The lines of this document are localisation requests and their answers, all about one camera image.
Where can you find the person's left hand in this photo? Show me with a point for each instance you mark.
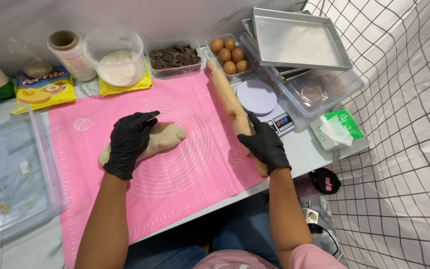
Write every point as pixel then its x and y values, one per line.
pixel 129 144

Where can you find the person's right hand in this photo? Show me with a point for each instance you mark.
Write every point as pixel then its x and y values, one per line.
pixel 267 149

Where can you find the person's left fingers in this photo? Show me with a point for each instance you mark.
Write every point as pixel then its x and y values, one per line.
pixel 144 116

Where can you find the beige dough lump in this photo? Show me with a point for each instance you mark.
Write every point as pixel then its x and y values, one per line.
pixel 166 137

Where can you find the wooden rolling pin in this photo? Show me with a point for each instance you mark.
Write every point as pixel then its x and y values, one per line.
pixel 227 94

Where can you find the plain yellow packet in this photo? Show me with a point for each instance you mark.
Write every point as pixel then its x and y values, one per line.
pixel 144 83

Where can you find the clear plastic chocolate container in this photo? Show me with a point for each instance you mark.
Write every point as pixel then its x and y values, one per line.
pixel 174 71

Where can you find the white flour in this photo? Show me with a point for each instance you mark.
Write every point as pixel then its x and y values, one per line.
pixel 120 67

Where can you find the pile of dark chocolate pieces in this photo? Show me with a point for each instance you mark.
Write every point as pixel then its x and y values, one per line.
pixel 174 56

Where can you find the pink silicone baking mat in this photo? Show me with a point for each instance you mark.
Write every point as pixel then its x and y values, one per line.
pixel 185 175

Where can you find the round clear plastic tub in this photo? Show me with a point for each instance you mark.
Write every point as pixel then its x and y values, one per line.
pixel 115 45

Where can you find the clear plastic egg container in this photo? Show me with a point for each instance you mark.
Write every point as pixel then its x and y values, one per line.
pixel 210 56

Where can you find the plastic wrap roll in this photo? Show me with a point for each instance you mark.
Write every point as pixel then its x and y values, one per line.
pixel 71 54

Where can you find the yellow margarine packet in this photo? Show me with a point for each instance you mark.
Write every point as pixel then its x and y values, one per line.
pixel 45 89

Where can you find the group of brown eggs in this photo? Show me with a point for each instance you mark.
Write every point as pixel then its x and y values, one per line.
pixel 230 56

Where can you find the white digital kitchen scale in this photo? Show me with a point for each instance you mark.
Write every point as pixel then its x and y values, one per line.
pixel 256 97

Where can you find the clear plastic bag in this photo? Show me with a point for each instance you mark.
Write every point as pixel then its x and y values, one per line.
pixel 36 65

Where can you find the silver metal baking pan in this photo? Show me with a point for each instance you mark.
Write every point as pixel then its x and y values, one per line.
pixel 299 43
pixel 248 30

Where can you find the large clear plastic tray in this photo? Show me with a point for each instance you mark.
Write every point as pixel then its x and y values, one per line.
pixel 11 175

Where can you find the person's blue jeans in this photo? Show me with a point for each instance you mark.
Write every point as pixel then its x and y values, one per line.
pixel 237 231

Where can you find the small dough scrap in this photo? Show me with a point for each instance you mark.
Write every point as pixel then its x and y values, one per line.
pixel 1 208

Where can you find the clear plastic storage box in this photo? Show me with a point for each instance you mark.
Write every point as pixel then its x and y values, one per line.
pixel 323 91

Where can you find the black round object pink clip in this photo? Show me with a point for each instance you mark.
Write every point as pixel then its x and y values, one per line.
pixel 321 179

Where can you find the green and white tissue pack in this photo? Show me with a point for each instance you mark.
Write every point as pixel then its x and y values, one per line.
pixel 336 129

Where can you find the white power socket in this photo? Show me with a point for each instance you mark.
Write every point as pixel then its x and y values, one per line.
pixel 310 216

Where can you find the person's pink shirt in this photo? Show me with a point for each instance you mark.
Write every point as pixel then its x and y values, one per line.
pixel 312 259

